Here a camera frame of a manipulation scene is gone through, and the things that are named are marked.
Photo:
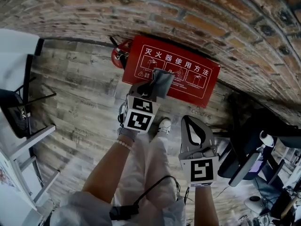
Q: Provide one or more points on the person's left forearm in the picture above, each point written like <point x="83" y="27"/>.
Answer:
<point x="108" y="171"/>

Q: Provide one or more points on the person's white trousers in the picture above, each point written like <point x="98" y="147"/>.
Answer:
<point x="155" y="168"/>

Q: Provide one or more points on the gray wiping cloth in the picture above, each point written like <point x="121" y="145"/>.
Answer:
<point x="162" y="83"/>

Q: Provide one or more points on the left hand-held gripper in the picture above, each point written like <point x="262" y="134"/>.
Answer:
<point x="138" y="116"/>

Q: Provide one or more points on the black waist device box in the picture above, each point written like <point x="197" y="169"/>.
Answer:
<point x="123" y="212"/>

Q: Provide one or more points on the white mug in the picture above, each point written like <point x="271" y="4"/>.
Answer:
<point x="267" y="139"/>

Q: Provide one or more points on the printed picture sheet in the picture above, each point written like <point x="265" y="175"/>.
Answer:
<point x="7" y="179"/>

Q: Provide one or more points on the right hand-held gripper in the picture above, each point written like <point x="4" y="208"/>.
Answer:
<point x="202" y="169"/>

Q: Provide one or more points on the person's left hand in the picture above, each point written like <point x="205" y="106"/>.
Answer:
<point x="128" y="133"/>

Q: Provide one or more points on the black metal frame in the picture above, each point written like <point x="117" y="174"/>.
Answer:
<point x="27" y="83"/>

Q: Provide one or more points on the person's right forearm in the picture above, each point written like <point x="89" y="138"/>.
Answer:
<point x="207" y="206"/>

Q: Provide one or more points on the person's light gray shirt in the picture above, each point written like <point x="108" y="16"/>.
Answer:
<point x="80" y="211"/>

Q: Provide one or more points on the person's right white sneaker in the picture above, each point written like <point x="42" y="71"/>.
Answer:
<point x="164" y="125"/>

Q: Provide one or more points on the red fire extinguisher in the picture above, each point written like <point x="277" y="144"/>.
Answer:
<point x="117" y="55"/>

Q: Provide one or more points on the black office chair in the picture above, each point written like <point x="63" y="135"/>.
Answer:
<point x="244" y="135"/>

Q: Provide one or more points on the red fire extinguisher box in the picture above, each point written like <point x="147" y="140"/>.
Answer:
<point x="195" y="88"/>

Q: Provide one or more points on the purple paper sheet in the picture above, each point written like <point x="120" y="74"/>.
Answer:
<point x="254" y="167"/>

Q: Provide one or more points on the white shelf unit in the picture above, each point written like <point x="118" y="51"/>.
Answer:
<point x="23" y="149"/>

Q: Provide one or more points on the black handbag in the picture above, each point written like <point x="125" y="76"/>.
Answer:
<point x="15" y="121"/>

